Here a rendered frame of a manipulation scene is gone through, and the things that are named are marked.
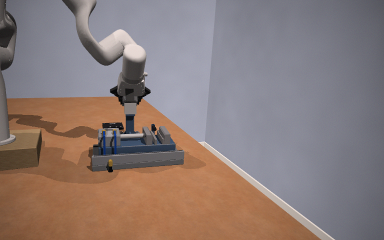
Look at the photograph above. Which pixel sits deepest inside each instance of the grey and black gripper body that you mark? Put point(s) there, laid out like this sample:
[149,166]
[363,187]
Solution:
[139,89]

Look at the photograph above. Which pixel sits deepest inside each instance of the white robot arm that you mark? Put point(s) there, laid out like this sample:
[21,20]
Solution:
[106,52]

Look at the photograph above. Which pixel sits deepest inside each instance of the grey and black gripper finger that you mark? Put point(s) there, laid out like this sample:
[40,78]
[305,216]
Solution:
[146,92]
[115,92]

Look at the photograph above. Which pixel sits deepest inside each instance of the grey flat bar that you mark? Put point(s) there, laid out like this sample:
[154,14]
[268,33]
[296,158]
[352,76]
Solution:
[161,138]
[154,137]

